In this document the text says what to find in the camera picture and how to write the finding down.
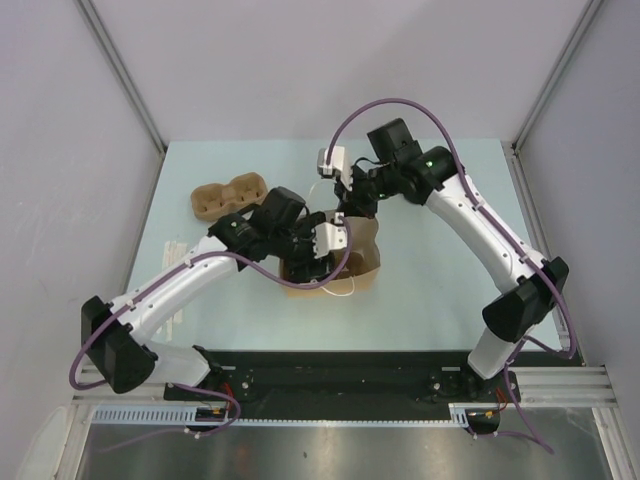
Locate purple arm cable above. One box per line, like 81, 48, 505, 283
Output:
68, 215, 352, 451
330, 97, 579, 455

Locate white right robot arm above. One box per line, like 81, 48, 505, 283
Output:
318, 118, 569, 401

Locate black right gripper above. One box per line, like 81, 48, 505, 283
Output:
334, 162, 399, 220

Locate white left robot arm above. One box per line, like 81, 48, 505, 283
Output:
69, 187, 351, 400

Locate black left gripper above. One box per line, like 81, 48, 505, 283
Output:
269, 212, 331, 284

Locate white slotted cable duct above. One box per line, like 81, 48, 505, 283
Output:
92, 402, 501, 429

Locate brown paper bag white handles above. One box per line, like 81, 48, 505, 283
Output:
281, 217, 381, 297

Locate white wrapped straws bundle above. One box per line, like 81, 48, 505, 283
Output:
158, 239, 190, 341

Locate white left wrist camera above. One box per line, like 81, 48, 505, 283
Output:
313, 212, 349, 259

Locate brown cardboard cup carrier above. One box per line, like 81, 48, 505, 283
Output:
190, 172, 268, 223

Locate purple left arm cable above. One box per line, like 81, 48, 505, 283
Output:
68, 215, 352, 451

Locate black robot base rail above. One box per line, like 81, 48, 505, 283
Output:
163, 350, 520, 422

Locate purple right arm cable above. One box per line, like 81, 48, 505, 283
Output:
330, 97, 579, 455

